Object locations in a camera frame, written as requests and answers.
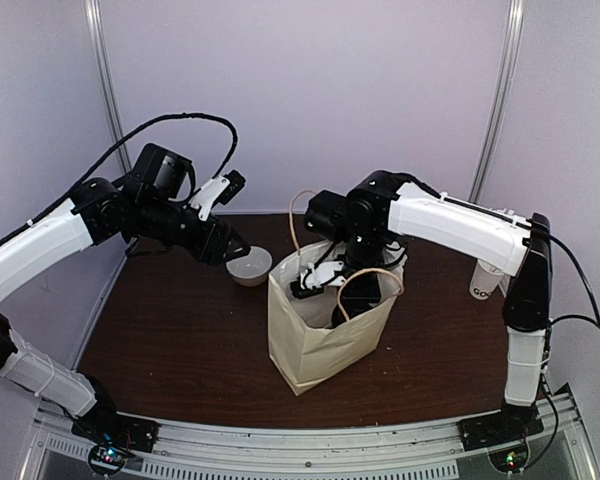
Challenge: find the white scalloped bowl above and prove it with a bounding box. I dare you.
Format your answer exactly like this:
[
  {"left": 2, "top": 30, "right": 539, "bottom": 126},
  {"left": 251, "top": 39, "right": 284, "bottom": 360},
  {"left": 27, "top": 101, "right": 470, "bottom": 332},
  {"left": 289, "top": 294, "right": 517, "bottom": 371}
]
[{"left": 392, "top": 241, "right": 409, "bottom": 269}]

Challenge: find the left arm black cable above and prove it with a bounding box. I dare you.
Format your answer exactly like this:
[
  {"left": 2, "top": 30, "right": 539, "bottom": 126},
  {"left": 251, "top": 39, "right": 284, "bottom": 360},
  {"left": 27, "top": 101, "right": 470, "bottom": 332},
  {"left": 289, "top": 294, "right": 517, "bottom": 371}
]
[{"left": 27, "top": 112, "right": 240, "bottom": 226}]

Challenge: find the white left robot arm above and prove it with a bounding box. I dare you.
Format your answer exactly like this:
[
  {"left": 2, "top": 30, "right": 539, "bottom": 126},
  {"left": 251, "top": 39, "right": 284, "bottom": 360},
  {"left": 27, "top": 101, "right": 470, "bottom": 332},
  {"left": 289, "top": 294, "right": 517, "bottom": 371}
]
[{"left": 0, "top": 143, "right": 250, "bottom": 444}]

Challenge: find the brown paper bag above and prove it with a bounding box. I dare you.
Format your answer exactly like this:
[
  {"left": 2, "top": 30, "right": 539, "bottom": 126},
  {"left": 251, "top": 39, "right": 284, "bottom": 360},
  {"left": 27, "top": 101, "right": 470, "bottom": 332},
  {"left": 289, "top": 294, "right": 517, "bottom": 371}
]
[{"left": 267, "top": 188, "right": 406, "bottom": 397}]

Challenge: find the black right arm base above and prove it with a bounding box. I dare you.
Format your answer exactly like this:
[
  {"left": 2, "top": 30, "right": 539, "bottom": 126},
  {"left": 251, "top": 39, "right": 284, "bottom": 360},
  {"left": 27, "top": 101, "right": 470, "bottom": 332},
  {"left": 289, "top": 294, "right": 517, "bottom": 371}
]
[{"left": 457, "top": 412, "right": 544, "bottom": 452}]

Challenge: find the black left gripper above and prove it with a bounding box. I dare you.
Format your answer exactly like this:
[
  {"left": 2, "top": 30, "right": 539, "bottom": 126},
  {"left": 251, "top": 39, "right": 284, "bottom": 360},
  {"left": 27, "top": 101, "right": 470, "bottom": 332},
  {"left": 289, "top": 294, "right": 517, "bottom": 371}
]
[{"left": 134, "top": 195, "right": 251, "bottom": 267}]

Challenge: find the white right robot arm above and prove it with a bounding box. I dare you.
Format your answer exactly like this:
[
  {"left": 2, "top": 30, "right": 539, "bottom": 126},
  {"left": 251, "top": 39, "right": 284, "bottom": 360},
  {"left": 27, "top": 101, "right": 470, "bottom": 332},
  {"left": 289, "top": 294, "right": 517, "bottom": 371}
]
[{"left": 292, "top": 170, "right": 552, "bottom": 442}]

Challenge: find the paper cup holding straws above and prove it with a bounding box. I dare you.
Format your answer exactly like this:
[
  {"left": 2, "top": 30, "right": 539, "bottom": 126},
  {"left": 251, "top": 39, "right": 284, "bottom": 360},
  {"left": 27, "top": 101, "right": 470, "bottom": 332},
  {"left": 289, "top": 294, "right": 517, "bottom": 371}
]
[{"left": 469, "top": 260, "right": 510, "bottom": 301}]

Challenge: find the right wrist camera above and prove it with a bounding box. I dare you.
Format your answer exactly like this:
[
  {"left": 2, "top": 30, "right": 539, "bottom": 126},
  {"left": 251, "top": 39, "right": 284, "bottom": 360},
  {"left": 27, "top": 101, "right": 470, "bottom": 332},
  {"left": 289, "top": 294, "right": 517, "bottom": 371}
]
[{"left": 290, "top": 261, "right": 346, "bottom": 299}]

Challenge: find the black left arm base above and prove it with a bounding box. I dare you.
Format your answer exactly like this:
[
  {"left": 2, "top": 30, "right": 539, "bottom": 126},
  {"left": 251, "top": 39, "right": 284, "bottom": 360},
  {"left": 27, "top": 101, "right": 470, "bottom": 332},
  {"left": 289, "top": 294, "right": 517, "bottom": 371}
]
[{"left": 71, "top": 408, "right": 159, "bottom": 453}]

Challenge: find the plain white round bowl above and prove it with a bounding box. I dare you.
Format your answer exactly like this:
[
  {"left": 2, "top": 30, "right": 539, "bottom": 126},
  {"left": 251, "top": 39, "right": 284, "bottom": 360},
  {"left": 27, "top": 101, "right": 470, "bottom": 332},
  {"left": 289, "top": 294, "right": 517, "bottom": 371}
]
[{"left": 226, "top": 246, "right": 273, "bottom": 287}]

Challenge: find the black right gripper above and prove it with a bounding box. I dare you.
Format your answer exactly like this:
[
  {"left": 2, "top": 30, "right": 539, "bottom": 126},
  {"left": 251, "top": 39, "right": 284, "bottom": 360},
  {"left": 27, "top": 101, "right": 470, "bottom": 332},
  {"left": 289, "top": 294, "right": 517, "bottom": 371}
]
[{"left": 337, "top": 232, "right": 386, "bottom": 334}]

